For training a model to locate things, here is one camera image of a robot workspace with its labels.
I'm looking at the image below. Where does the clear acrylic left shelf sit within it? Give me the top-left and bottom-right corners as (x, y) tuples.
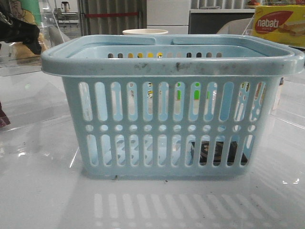
(0, 0), (68, 130)

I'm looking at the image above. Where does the yellow popcorn paper cup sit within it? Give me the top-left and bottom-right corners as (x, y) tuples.
(122, 28), (168, 35)

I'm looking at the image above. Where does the white cabinet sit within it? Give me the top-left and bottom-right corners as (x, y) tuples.
(146, 0), (191, 34)

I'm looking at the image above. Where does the dark counter with white top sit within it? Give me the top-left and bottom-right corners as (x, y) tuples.
(188, 9), (254, 34)

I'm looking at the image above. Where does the green cartoon drink bottle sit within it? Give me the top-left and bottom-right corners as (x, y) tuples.
(9, 0), (41, 25)

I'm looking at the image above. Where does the bread package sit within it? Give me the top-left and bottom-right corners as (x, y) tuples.
(10, 33), (48, 59)

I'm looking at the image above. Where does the red snack bag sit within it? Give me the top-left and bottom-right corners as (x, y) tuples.
(0, 103), (10, 128)

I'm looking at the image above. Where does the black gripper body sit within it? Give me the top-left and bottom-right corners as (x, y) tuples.
(0, 4), (42, 54)

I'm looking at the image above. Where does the light blue plastic basket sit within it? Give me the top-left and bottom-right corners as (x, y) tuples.
(41, 34), (305, 177)

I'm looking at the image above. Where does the yellow nabati wafer box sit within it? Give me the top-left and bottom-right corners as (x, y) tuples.
(251, 5), (305, 47)

